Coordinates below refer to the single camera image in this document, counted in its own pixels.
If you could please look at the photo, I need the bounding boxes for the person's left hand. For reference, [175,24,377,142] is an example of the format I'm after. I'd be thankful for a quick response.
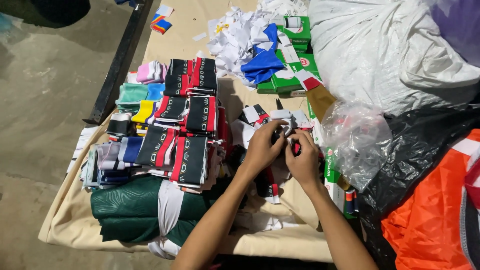
[243,119,290,174]

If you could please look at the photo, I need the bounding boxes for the person's right hand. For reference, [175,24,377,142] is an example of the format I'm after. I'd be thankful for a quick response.
[285,129,322,187]

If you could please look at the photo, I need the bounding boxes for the white black fabric strip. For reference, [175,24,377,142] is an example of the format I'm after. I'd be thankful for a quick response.
[270,109,312,155]

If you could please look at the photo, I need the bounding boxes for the mustard fabric piece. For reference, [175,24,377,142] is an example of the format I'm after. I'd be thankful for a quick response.
[305,85,337,123]

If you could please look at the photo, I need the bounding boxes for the green thread box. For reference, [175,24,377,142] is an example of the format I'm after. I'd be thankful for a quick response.
[257,49,305,95]
[298,52,324,81]
[277,16,312,46]

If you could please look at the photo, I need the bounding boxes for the clear plastic bag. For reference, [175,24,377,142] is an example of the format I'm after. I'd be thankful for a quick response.
[320,100,393,193]

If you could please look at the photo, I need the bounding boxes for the red white fabric strip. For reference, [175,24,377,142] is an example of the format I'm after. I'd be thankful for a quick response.
[294,68,324,92]

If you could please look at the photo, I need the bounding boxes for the blue fabric piece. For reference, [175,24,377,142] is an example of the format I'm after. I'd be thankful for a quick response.
[240,23,286,85]

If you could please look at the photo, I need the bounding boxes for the stacks of black red strips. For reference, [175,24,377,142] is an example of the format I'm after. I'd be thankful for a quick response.
[135,57,229,190]

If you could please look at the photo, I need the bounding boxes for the heap of white paper scraps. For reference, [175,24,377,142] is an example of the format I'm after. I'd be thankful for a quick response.
[205,0,312,91]

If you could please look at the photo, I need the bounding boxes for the black plastic bag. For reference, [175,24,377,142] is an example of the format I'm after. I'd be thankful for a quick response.
[354,107,480,270]

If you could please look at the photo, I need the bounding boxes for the white woven sack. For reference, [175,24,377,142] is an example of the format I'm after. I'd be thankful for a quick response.
[307,0,480,117]

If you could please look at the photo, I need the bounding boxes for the light blue fabric stack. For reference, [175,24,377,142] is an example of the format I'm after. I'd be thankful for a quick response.
[146,83,166,101]

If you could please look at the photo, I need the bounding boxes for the beige table cloth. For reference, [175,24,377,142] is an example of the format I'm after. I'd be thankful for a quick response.
[38,0,334,263]

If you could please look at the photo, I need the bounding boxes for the white fabric band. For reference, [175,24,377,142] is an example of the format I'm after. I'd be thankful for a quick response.
[147,180,185,260]

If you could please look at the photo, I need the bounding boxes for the yellow blue fabric stack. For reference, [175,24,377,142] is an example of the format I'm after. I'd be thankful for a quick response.
[131,100,159,136]

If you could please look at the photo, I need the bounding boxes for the pink fabric stack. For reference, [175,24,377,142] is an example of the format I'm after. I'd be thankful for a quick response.
[136,61,169,85]

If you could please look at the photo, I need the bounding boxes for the orange fabric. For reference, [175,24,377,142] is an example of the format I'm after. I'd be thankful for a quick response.
[381,128,480,270]

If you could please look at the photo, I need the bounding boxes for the teal fabric stack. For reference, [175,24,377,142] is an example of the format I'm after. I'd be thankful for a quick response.
[115,83,149,114]

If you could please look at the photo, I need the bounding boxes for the blue white fabric stack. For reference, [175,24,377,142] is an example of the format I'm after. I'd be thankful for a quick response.
[95,136,144,170]

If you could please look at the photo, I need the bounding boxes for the multicoloured fabric piece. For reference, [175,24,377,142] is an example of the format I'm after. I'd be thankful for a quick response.
[149,4,174,35]

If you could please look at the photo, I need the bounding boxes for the black white fabric stack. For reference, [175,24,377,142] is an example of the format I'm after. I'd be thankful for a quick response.
[106,112,133,140]

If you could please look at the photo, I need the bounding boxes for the dark green fabric bundle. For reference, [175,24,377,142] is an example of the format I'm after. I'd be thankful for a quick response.
[90,175,248,248]

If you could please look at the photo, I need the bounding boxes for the black metal bar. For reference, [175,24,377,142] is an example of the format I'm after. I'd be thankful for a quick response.
[83,0,154,126]

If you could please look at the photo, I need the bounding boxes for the pale grey fabric stack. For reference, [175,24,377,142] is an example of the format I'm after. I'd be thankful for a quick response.
[80,148,132,189]

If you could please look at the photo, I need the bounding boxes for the grey red garment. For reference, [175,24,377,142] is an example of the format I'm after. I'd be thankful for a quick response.
[459,145,480,270]

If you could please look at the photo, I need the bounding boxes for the purple fabric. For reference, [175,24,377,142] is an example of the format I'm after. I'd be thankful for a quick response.
[430,0,480,68]

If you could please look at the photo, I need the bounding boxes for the dark bag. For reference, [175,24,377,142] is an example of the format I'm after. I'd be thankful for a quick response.
[29,0,91,29]

